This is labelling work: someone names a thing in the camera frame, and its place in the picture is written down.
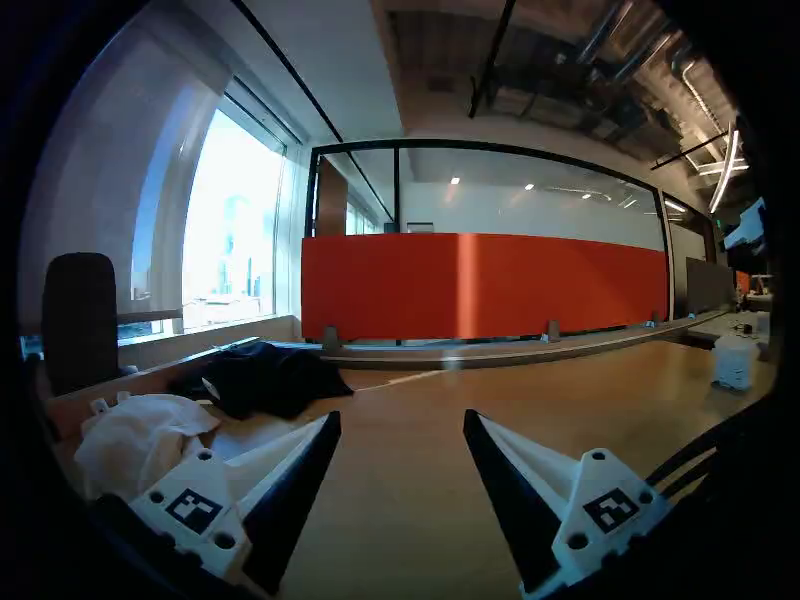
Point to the stack of white towels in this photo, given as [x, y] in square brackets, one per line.
[734, 362]

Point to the heap of white towels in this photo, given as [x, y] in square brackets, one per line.
[140, 437]

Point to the heap of black towels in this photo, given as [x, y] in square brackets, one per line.
[275, 381]

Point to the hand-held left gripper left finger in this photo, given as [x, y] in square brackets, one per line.
[262, 475]

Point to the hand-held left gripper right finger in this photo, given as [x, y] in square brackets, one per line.
[550, 475]

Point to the black office chair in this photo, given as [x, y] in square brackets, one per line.
[80, 319]

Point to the grey desk screen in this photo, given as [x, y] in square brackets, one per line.
[709, 284]

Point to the monitor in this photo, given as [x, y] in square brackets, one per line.
[747, 228]

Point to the red desk screen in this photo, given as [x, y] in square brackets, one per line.
[475, 287]

